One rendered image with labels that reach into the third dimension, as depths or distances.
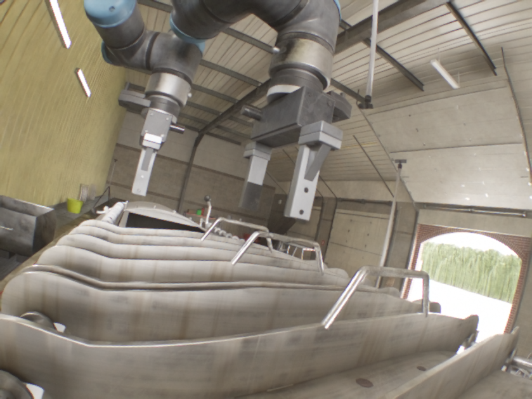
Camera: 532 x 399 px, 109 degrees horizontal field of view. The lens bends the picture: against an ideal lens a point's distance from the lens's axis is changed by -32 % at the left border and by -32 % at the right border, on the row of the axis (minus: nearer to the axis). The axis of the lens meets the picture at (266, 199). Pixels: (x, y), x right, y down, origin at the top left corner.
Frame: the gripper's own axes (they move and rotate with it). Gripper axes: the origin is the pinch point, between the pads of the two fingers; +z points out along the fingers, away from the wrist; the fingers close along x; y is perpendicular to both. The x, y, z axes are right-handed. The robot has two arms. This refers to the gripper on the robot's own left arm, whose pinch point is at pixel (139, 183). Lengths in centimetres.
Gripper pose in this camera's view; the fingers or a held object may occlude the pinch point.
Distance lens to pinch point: 56.4
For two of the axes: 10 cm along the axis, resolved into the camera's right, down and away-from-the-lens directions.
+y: 8.6, 2.3, 4.5
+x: -4.5, -0.5, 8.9
